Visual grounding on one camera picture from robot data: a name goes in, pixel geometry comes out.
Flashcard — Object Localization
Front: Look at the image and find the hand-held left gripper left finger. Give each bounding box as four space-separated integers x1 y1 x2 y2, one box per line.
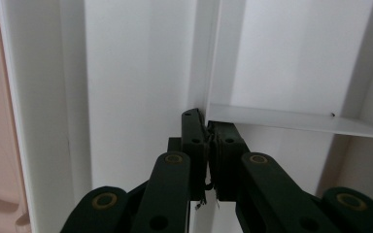
167 108 210 202

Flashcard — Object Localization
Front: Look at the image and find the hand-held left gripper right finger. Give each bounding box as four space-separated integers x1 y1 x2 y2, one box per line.
207 120 251 202

